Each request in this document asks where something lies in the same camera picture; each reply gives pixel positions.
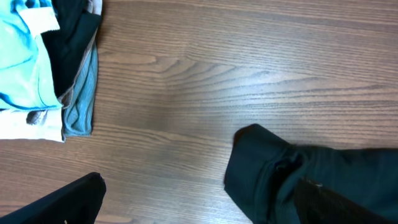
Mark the black folded garment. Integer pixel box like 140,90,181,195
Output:
42,0,101,97

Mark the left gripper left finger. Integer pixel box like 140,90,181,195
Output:
1,172,106,224

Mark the black polo shirt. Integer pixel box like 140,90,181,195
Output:
224,124,397,223

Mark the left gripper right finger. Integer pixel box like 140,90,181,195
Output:
294,179,394,224

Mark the light blue printed shirt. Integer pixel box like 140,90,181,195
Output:
1,0,62,111

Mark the grey-blue folded garment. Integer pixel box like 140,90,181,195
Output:
63,43,98,137

